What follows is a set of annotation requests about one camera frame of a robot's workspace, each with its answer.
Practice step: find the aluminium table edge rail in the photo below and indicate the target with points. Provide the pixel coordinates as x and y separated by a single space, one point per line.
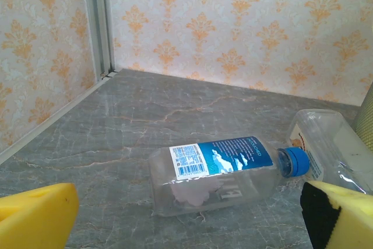
43 126

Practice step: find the clear bottle green white label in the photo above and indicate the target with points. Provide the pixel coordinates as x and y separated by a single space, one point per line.
335 144

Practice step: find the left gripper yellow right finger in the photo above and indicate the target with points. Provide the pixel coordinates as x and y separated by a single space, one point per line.
349 222

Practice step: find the round mesh waste bin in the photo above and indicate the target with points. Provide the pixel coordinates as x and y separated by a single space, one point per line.
365 120

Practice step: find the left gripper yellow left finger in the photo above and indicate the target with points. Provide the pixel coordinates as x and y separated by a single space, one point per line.
35 217

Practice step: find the blue label blue cap bottle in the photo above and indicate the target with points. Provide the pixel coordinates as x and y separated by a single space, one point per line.
218 155

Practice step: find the aluminium frame post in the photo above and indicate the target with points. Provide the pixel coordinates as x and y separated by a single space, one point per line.
97 27

